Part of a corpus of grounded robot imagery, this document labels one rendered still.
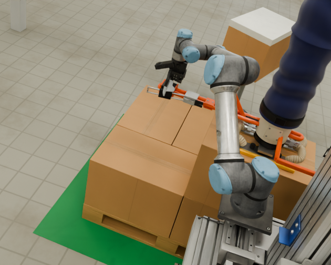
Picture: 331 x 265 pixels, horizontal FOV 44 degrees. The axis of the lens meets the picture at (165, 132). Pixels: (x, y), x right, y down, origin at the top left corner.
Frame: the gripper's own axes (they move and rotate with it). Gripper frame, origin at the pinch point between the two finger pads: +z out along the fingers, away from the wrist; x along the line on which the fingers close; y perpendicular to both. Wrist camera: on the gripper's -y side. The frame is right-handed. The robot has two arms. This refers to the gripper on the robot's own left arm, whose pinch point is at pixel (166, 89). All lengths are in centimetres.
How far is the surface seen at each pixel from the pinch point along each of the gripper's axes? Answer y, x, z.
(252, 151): 54, -11, 10
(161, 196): 16, -18, 60
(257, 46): 38, 134, 15
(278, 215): 80, -18, 39
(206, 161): 33.6, -17.8, 22.1
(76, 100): -99, 99, 107
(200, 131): 22, 48, 53
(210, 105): 25.2, -1.9, -1.4
